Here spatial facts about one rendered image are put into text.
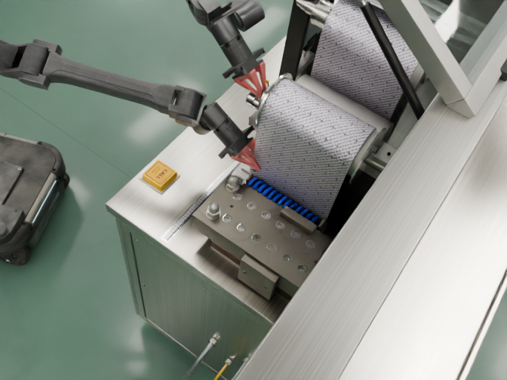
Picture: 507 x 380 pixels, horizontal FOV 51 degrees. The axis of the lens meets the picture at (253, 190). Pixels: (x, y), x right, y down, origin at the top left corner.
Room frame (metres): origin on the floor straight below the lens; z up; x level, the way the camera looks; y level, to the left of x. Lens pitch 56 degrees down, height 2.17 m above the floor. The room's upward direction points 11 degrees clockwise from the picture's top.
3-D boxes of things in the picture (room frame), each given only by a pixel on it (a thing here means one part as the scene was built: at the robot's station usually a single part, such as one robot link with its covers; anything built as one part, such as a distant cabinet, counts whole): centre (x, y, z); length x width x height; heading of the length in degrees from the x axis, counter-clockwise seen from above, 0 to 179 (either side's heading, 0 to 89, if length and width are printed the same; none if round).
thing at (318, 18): (1.11, -0.10, 1.33); 0.06 x 0.06 x 0.06; 64
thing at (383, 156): (0.75, -0.28, 1.28); 0.06 x 0.05 x 0.02; 64
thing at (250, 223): (0.64, -0.08, 1.00); 0.40 x 0.16 x 0.06; 64
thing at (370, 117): (0.93, -0.17, 1.17); 0.26 x 0.12 x 0.12; 64
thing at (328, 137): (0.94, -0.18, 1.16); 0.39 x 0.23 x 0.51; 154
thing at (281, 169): (0.77, -0.09, 1.11); 0.23 x 0.01 x 0.18; 64
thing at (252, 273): (0.55, -0.05, 0.96); 0.10 x 0.03 x 0.11; 64
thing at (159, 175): (0.83, 0.27, 0.91); 0.07 x 0.07 x 0.02; 64
